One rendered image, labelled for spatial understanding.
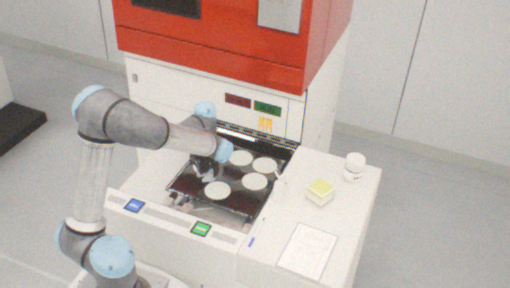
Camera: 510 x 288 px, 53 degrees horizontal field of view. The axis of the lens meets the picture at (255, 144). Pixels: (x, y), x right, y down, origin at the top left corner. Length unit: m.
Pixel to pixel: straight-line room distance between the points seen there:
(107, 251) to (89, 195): 0.16
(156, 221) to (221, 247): 0.25
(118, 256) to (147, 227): 0.33
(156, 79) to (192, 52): 0.30
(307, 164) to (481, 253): 1.55
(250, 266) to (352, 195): 0.48
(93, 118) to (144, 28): 0.79
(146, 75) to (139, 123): 0.96
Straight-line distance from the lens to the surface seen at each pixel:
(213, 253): 1.73
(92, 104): 1.40
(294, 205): 1.84
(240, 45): 1.91
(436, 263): 3.12
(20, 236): 3.23
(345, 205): 1.87
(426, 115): 3.65
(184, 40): 2.03
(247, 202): 1.93
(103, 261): 1.49
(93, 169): 1.47
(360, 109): 3.72
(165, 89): 2.26
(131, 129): 1.33
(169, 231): 1.76
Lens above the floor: 2.25
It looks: 38 degrees down
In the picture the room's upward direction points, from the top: 3 degrees clockwise
